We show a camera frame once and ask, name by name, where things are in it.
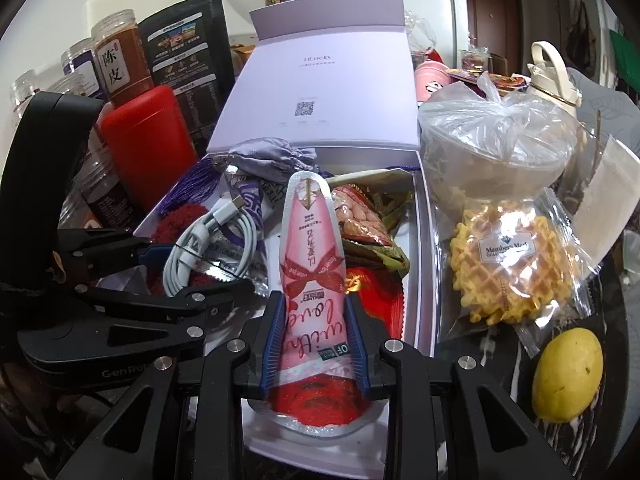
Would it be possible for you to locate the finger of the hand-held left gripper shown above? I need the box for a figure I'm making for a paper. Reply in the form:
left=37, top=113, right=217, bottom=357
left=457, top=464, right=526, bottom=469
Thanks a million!
left=52, top=230, right=168, bottom=281
left=17, top=280, right=256, bottom=361

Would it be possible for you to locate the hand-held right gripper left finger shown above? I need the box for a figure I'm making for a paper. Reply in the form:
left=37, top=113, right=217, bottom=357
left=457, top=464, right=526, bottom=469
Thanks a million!
left=55, top=291, right=287, bottom=480

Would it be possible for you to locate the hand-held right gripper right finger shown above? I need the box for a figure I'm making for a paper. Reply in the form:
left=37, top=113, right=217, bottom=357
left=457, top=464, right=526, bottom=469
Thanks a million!
left=344, top=294, right=573, bottom=480

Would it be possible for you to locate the red fluffy pouch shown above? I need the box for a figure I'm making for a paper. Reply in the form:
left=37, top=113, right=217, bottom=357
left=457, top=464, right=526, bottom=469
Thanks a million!
left=150, top=205, right=211, bottom=301

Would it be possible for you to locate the red gold candy packet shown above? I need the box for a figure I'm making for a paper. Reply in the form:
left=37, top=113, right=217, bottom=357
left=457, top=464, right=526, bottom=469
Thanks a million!
left=345, top=267, right=406, bottom=346

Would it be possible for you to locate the white charging cable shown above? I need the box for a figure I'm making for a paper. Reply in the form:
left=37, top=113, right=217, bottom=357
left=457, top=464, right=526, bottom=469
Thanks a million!
left=162, top=195, right=258, bottom=298

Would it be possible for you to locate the purple tassel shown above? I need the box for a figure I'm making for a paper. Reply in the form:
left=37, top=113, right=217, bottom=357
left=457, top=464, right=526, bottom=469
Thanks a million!
left=162, top=160, right=226, bottom=221

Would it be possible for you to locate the pink printed pouch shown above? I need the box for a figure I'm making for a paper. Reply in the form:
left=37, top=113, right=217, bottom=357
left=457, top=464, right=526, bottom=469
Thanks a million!
left=250, top=170, right=381, bottom=436

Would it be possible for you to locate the peanut snack packet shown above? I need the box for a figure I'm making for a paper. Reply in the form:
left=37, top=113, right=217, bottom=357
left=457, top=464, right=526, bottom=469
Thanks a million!
left=330, top=185, right=391, bottom=246

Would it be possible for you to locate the green triangular snack packet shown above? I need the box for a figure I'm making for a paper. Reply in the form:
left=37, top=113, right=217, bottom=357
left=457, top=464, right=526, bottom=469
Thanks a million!
left=325, top=170, right=413, bottom=276

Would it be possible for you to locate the lavender drawstring sachet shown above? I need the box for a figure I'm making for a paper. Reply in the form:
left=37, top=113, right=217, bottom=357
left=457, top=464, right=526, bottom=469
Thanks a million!
left=227, top=137, right=318, bottom=183

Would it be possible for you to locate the lavender gift box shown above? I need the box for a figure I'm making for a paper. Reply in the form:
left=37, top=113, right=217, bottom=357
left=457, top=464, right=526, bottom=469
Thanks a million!
left=132, top=0, right=436, bottom=478

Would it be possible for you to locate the red canister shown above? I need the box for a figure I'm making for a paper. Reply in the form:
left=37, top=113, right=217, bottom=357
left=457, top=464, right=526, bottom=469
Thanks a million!
left=100, top=85, right=198, bottom=213

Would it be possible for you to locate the group of clear spice jars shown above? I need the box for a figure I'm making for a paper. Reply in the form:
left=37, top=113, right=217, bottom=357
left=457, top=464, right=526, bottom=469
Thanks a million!
left=10, top=8, right=156, bottom=233

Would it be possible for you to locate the waffle packet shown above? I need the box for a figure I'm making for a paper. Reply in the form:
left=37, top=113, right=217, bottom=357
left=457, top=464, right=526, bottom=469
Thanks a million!
left=440, top=187, right=603, bottom=341

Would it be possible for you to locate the black printed pouch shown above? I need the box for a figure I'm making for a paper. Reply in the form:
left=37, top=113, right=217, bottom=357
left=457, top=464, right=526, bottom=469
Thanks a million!
left=139, top=0, right=236, bottom=156

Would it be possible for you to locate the yellow lemon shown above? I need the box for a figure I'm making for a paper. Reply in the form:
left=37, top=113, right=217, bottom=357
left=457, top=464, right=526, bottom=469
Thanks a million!
left=531, top=327, right=605, bottom=422

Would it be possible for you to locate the clear plastic bag with bowl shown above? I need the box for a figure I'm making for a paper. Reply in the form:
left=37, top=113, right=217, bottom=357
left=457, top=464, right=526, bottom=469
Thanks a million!
left=417, top=72, right=578, bottom=206

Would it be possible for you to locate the purple instant noodle bowl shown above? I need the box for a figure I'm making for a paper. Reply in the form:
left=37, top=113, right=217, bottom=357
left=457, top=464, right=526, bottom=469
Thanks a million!
left=447, top=67, right=531, bottom=93

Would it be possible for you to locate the glass snack jar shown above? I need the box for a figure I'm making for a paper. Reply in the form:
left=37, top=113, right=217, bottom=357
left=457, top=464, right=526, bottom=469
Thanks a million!
left=457, top=47, right=493, bottom=73

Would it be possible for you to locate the cream jug kettle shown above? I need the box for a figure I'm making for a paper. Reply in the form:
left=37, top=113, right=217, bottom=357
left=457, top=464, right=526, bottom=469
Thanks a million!
left=529, top=41, right=583, bottom=111

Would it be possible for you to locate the grey leaf-pattern chair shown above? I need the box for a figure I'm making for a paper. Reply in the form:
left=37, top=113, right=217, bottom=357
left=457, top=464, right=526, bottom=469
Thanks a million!
left=567, top=67, right=636, bottom=128

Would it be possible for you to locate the white fridge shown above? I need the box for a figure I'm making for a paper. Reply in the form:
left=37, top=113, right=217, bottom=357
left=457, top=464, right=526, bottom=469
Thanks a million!
left=320, top=0, right=468, bottom=68

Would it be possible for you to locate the brown door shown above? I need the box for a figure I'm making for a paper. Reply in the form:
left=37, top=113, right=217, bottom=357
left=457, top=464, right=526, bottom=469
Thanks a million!
left=465, top=0, right=523, bottom=68

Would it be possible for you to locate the dark hanging bag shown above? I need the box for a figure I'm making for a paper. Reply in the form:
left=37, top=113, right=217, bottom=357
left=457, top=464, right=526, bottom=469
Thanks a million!
left=567, top=0, right=598, bottom=78

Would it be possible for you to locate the green tote bag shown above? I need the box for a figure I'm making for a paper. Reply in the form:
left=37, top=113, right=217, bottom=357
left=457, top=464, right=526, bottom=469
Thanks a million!
left=609, top=30, right=633, bottom=91

